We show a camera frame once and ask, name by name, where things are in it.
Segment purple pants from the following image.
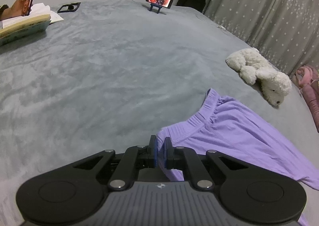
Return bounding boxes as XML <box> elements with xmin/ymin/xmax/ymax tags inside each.
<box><xmin>156</xmin><ymin>88</ymin><xmax>319</xmax><ymax>226</ymax></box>

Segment white plush dog toy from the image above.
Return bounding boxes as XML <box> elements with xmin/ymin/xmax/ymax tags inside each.
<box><xmin>225</xmin><ymin>48</ymin><xmax>292</xmax><ymax>107</ymax></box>

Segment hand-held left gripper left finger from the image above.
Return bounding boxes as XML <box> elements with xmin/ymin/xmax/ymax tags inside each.
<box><xmin>73</xmin><ymin>135</ymin><xmax>158</xmax><ymax>190</ymax></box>

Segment grey star-print curtain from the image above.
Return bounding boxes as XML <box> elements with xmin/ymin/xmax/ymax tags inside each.
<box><xmin>203</xmin><ymin>0</ymin><xmax>319</xmax><ymax>77</ymax></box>

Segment grey bed cover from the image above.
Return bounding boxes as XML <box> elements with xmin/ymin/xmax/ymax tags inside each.
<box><xmin>0</xmin><ymin>0</ymin><xmax>319</xmax><ymax>226</ymax></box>

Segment mauve folded quilt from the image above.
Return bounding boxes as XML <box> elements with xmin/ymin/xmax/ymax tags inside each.
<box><xmin>291</xmin><ymin>65</ymin><xmax>319</xmax><ymax>133</ymax></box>

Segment black frame stand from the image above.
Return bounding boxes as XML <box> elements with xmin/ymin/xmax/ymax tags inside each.
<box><xmin>57</xmin><ymin>2</ymin><xmax>81</xmax><ymax>14</ymax></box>

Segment open book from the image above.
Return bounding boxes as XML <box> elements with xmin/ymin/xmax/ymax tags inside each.
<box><xmin>0</xmin><ymin>3</ymin><xmax>64</xmax><ymax>45</ymax></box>

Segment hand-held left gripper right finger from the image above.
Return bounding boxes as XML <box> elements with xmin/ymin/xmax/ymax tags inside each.
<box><xmin>163</xmin><ymin>137</ymin><xmax>250</xmax><ymax>190</ymax></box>

